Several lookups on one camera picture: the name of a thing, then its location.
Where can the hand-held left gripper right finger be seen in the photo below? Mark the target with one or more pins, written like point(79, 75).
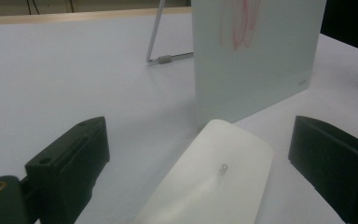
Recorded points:
point(335, 161)

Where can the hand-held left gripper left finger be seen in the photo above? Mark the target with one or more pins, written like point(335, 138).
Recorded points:
point(71, 161)

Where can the frosted glass whiteboard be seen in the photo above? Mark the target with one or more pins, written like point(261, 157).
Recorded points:
point(254, 74)

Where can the white whiteboard eraser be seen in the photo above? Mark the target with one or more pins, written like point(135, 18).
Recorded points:
point(211, 180)

